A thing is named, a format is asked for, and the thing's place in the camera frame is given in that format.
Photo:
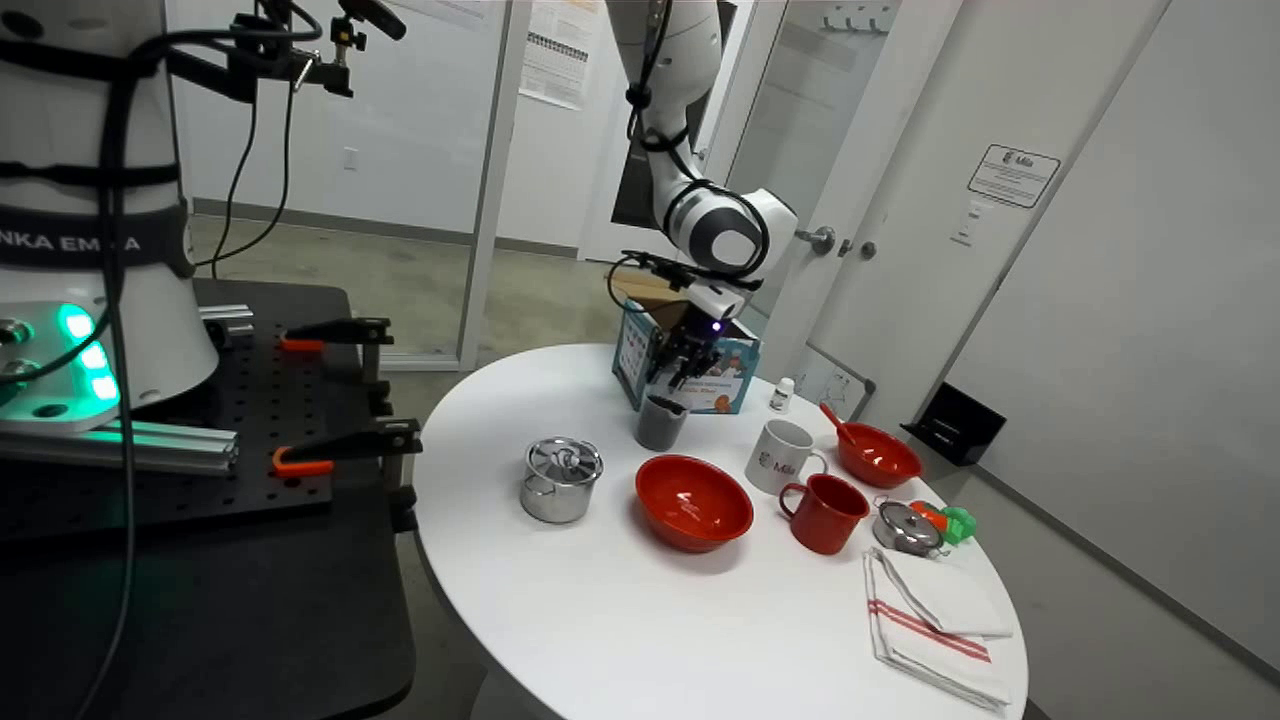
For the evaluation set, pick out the paper poster on glass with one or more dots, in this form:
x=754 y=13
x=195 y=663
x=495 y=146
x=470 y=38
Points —
x=557 y=60

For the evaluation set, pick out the small white bottle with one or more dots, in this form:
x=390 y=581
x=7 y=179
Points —
x=780 y=395

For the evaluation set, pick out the white cloth red stripes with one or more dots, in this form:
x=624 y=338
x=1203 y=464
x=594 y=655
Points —
x=935 y=624

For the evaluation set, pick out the blue printed cardboard box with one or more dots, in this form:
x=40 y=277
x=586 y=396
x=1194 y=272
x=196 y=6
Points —
x=725 y=381

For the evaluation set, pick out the steel pot with lid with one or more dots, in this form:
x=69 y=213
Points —
x=561 y=481

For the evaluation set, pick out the white mug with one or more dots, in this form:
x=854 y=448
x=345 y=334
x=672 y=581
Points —
x=780 y=458

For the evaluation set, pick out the black case on shelf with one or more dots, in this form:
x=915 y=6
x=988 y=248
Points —
x=959 y=425

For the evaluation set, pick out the small red bowl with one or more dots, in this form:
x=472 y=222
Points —
x=883 y=458

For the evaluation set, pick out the orange toy food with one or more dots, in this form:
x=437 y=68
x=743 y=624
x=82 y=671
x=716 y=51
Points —
x=935 y=519

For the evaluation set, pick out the black perforated robot table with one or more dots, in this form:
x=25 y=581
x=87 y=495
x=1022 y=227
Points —
x=203 y=584

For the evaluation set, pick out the small steel strainer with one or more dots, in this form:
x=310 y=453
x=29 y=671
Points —
x=905 y=526

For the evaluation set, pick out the green toy food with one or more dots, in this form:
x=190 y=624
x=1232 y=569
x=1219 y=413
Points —
x=963 y=526

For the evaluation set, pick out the aluminium rail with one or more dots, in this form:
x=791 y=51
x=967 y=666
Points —
x=122 y=446

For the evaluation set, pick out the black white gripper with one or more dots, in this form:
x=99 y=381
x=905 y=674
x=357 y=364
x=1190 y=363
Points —
x=713 y=322

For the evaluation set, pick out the red mug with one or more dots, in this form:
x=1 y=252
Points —
x=825 y=512

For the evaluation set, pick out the red spoon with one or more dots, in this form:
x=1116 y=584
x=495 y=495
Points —
x=836 y=425

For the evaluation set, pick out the small leaning whiteboard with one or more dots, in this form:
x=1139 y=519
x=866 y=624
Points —
x=836 y=386

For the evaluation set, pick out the black camera rig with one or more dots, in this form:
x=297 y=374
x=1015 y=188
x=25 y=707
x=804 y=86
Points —
x=284 y=45

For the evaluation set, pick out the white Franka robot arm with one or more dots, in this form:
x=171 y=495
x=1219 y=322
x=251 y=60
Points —
x=725 y=227

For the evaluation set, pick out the large red bowl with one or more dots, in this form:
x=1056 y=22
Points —
x=695 y=507

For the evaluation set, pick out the white wall sign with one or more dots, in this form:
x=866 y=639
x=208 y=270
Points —
x=1015 y=172

